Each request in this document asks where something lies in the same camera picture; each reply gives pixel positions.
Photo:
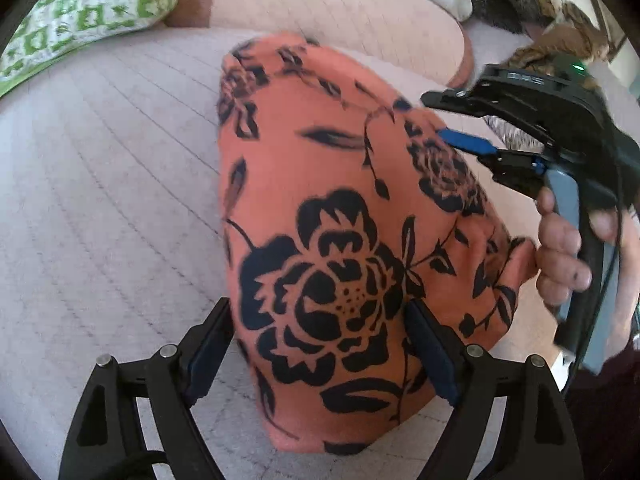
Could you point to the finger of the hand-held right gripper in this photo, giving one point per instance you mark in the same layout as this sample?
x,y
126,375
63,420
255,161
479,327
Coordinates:
x,y
467,140
452,99

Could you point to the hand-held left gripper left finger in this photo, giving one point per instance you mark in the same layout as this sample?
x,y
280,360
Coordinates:
x,y
210,350

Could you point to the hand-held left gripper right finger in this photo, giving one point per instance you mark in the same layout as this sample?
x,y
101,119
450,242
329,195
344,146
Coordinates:
x,y
432,350

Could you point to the orange black floral shirt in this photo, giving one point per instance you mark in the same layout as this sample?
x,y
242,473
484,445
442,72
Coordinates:
x,y
325,185

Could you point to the person's right forearm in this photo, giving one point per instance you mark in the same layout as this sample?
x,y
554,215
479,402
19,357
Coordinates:
x,y
610,420

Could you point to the person's right hand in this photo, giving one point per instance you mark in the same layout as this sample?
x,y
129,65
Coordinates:
x,y
557,255

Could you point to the brown patterned cloth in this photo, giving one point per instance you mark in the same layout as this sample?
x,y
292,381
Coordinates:
x,y
565,35

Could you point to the pink bolster cushion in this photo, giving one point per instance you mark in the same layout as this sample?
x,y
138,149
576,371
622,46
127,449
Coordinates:
x,y
325,5

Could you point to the green checked pillow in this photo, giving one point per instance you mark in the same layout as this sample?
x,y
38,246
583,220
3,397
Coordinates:
x,y
75,20

